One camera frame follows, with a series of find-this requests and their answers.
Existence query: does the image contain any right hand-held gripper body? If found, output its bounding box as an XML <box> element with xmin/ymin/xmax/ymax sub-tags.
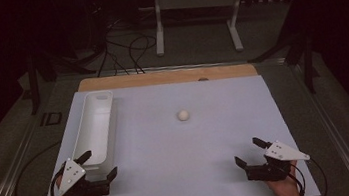
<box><xmin>242</xmin><ymin>136</ymin><xmax>313</xmax><ymax>186</ymax></box>

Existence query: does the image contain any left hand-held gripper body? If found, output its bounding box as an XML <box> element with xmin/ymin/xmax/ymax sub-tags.
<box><xmin>53</xmin><ymin>153</ymin><xmax>113</xmax><ymax>196</ymax></box>

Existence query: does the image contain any white plastic bin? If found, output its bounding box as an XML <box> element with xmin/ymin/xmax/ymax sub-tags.
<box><xmin>64</xmin><ymin>88</ymin><xmax>126</xmax><ymax>179</ymax></box>

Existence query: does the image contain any small white ball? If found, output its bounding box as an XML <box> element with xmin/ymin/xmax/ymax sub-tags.
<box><xmin>176</xmin><ymin>108</ymin><xmax>191</xmax><ymax>123</ymax></box>

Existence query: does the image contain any person's right hand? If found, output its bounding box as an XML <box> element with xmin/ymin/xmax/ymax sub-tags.
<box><xmin>263</xmin><ymin>159</ymin><xmax>304</xmax><ymax>196</ymax></box>

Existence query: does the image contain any black tripod stand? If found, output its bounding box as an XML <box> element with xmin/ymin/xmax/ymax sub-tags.
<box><xmin>244</xmin><ymin>24</ymin><xmax>323</xmax><ymax>102</ymax></box>
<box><xmin>23</xmin><ymin>42</ymin><xmax>101</xmax><ymax>117</ymax></box>

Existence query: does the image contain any wooden table board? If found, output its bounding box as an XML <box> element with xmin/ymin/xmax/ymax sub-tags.
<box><xmin>76</xmin><ymin>57</ymin><xmax>259</xmax><ymax>98</ymax></box>

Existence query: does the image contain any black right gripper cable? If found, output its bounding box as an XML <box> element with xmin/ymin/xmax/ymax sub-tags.
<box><xmin>284</xmin><ymin>155</ymin><xmax>330</xmax><ymax>196</ymax></box>

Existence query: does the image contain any black floor cable bundle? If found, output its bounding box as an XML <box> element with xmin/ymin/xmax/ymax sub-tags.
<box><xmin>91</xmin><ymin>13</ymin><xmax>162</xmax><ymax>80</ymax></box>

